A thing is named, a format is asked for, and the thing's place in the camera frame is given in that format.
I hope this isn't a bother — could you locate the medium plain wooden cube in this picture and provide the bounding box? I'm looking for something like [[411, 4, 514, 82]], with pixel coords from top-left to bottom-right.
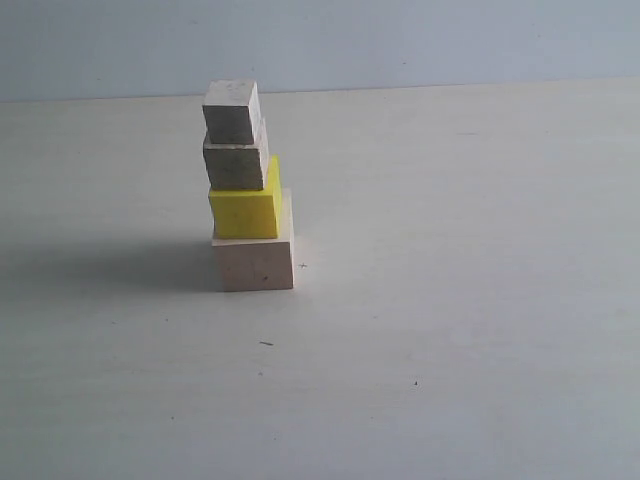
[[203, 118, 270, 191]]

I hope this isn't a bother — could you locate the large plain wooden cube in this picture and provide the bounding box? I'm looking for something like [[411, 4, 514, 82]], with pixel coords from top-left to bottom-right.
[[212, 188, 295, 292]]

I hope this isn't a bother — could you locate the yellow painted wooden cube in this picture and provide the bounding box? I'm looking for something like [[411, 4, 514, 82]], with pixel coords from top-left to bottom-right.
[[208, 155, 283, 239]]

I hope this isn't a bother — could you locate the small plain wooden cube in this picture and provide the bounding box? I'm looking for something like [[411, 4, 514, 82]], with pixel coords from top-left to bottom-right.
[[202, 79, 262, 145]]

